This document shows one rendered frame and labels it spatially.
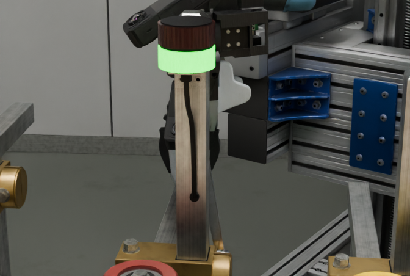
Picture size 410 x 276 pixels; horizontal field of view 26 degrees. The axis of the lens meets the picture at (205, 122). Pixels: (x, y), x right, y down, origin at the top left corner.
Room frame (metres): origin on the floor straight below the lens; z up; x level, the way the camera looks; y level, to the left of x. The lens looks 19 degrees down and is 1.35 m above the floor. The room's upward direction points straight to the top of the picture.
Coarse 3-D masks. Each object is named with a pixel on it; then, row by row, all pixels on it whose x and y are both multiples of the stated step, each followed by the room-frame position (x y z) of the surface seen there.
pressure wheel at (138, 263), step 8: (120, 264) 0.85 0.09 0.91; (128, 264) 0.85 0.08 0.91; (136, 264) 0.85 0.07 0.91; (144, 264) 0.85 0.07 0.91; (152, 264) 0.85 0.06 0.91; (160, 264) 0.85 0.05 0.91; (112, 272) 0.84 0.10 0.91; (120, 272) 0.84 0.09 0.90; (128, 272) 0.84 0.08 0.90; (136, 272) 0.83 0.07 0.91; (144, 272) 0.83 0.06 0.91; (152, 272) 0.84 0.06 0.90; (160, 272) 0.84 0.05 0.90; (168, 272) 0.84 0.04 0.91; (176, 272) 0.84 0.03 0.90
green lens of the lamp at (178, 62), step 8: (160, 48) 0.89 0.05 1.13; (160, 56) 0.89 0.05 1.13; (168, 56) 0.88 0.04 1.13; (176, 56) 0.88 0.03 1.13; (184, 56) 0.88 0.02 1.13; (192, 56) 0.88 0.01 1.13; (200, 56) 0.88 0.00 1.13; (208, 56) 0.89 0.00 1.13; (160, 64) 0.89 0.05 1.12; (168, 64) 0.88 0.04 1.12; (176, 64) 0.88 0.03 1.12; (184, 64) 0.88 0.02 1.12; (192, 64) 0.88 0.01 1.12; (200, 64) 0.88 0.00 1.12; (208, 64) 0.89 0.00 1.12; (176, 72) 0.88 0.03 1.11; (184, 72) 0.88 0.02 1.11; (192, 72) 0.88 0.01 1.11; (200, 72) 0.88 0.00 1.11
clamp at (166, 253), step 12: (120, 252) 0.95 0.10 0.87; (144, 252) 0.95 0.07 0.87; (156, 252) 0.95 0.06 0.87; (168, 252) 0.95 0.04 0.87; (216, 252) 0.96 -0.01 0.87; (168, 264) 0.93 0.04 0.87; (180, 264) 0.93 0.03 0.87; (192, 264) 0.93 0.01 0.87; (204, 264) 0.93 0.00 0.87; (216, 264) 0.93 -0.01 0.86; (228, 264) 0.93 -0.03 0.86
